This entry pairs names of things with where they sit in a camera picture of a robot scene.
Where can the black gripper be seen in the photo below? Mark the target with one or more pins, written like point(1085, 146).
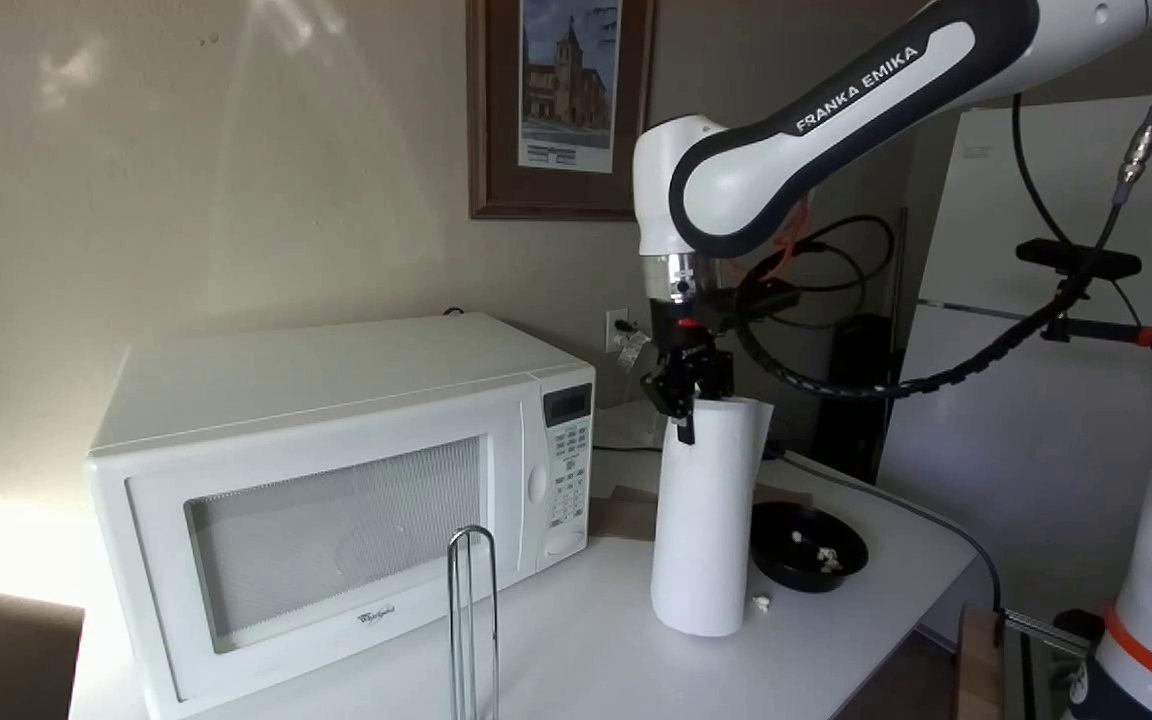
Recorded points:
point(688, 361)

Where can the white paper towel roll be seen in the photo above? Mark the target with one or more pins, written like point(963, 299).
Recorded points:
point(707, 514)

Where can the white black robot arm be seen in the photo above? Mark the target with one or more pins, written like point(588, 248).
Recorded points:
point(710, 191)

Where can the black round bowl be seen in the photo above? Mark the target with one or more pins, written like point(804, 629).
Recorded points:
point(803, 546)

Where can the chrome paper towel holder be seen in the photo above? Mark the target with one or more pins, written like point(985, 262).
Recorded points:
point(474, 620)

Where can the white microwave oven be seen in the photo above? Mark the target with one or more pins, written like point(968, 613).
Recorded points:
point(277, 503)

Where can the framed wall picture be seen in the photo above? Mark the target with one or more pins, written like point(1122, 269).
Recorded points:
point(557, 95)

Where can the black camera on stand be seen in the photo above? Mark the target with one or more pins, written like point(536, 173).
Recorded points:
point(1079, 262)

